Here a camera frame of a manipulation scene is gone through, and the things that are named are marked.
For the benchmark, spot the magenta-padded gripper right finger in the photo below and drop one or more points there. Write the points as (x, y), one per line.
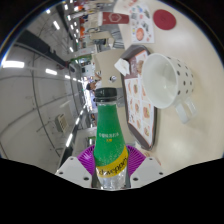
(146, 171)

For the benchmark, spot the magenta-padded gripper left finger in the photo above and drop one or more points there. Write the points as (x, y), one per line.
(73, 171)

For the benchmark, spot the green drink bottle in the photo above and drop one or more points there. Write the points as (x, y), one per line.
(110, 133)

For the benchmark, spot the ceiling air conditioner unit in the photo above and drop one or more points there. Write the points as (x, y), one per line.
(62, 123)

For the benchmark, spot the brown tray with paper liner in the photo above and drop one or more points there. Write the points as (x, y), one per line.
(136, 106)

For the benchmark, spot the person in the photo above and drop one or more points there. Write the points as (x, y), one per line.
(93, 83)

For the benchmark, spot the white polka dot mug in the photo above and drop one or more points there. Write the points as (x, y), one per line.
(166, 80)

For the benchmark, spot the white folded napkin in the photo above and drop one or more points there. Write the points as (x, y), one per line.
(122, 66)

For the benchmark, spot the beige wooden chairs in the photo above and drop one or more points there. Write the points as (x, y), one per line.
(106, 60)

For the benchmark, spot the ceiling strip lights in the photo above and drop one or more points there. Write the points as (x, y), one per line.
(13, 64)

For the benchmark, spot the white sticker sheet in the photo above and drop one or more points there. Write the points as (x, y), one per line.
(141, 23)

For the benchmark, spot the flat round red coaster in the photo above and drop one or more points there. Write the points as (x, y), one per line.
(164, 19)

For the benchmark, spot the red paper cup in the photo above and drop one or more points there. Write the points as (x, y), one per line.
(113, 18)

